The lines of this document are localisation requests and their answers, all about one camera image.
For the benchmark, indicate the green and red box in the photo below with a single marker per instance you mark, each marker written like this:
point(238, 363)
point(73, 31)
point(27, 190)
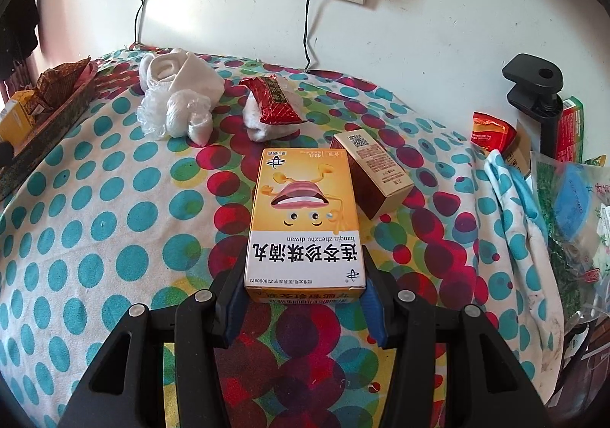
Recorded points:
point(569, 132)

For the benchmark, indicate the plain cardboard box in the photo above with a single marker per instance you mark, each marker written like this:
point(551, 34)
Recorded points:
point(522, 151)

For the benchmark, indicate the polka-dot cloth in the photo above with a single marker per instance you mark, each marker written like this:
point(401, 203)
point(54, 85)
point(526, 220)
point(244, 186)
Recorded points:
point(119, 228)

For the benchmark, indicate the yellow cartoon medicine box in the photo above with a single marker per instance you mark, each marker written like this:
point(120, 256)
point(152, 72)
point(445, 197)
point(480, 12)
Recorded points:
point(305, 218)

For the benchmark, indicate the red and gold packet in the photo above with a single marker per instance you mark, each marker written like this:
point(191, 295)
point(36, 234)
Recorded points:
point(491, 132)

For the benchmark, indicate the yellow cardboard box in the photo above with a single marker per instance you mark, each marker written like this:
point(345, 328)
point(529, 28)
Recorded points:
point(16, 118)

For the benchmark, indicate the brown patterned snack packet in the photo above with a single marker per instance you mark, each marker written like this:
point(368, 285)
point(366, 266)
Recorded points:
point(59, 82)

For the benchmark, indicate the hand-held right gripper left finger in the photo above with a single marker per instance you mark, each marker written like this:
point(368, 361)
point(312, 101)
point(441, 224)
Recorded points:
point(232, 313)

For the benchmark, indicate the red round tray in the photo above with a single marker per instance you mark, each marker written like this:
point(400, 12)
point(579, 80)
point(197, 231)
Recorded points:
point(47, 137)

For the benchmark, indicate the clear plastic wrap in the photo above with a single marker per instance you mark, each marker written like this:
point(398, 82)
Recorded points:
point(150, 116)

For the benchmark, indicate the red foil snack packet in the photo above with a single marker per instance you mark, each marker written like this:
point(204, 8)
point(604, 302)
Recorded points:
point(274, 99)

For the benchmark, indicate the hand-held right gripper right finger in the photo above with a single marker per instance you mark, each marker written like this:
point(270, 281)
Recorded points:
point(374, 318)

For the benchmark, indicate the clear plastic bag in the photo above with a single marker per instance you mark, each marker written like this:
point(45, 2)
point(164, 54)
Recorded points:
point(572, 204)

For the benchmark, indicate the beige and brown medicine box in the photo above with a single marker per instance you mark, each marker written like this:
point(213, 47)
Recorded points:
point(376, 170)

